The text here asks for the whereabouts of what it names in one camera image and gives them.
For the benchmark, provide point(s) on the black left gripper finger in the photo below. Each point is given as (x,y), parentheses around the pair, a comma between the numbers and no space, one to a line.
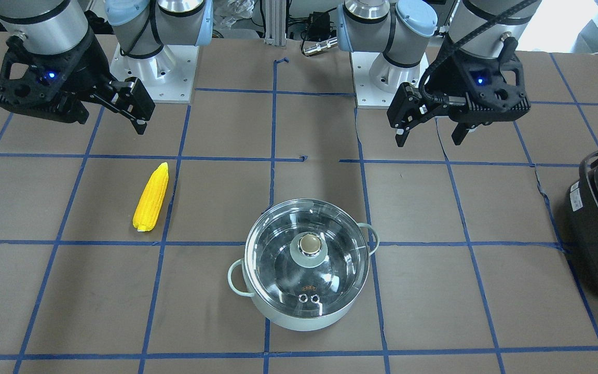
(402,134)
(404,111)

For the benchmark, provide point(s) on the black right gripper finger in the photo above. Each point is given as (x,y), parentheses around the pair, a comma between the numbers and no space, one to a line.
(131,100)

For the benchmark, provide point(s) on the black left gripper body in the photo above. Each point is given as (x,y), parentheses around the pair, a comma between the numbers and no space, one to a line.
(445,78)

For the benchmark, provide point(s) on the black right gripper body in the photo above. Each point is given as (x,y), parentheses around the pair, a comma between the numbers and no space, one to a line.
(93,68)

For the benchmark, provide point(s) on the yellow plastic corn cob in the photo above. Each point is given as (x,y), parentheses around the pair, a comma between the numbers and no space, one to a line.
(151,201)

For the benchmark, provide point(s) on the glass pot lid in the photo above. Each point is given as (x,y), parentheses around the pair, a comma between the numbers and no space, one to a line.
(307,257)

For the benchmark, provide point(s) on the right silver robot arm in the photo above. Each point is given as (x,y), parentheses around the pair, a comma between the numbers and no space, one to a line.
(142,28)

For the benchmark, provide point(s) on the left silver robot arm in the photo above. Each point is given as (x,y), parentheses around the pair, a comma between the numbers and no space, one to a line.
(401,31)

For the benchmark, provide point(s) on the pale green electric pot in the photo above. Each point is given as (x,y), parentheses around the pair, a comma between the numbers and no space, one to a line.
(304,270)

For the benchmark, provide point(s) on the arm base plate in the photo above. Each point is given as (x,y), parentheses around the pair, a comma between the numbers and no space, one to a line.
(168,77)
(376,80)

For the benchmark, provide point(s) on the aluminium frame post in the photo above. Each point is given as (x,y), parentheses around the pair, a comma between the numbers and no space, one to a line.
(275,23)

